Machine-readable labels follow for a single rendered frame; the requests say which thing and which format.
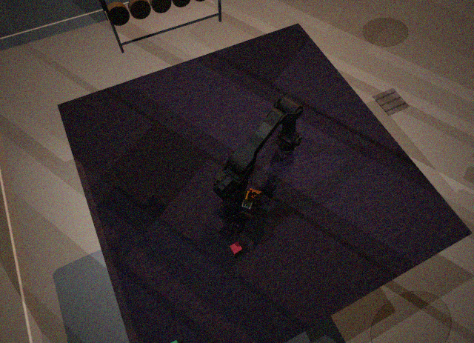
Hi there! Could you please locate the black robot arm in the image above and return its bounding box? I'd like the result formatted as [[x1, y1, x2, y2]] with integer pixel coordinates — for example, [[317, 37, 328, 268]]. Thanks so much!
[[213, 95, 303, 201]]

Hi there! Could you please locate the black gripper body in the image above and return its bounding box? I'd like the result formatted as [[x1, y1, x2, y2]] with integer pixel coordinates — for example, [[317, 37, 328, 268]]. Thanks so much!
[[223, 177, 249, 211]]

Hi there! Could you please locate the red square block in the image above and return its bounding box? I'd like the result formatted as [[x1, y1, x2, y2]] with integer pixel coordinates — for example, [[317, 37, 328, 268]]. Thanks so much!
[[230, 242, 242, 256]]

